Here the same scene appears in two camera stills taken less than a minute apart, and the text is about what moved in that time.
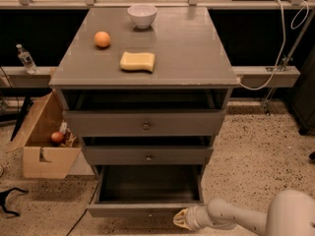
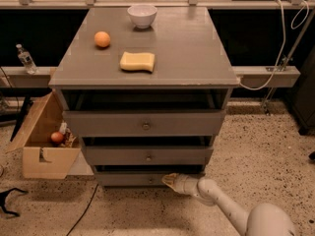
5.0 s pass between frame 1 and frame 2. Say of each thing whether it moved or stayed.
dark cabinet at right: stayed
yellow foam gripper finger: moved
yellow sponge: stayed
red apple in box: stayed
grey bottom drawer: moved
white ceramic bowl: stayed
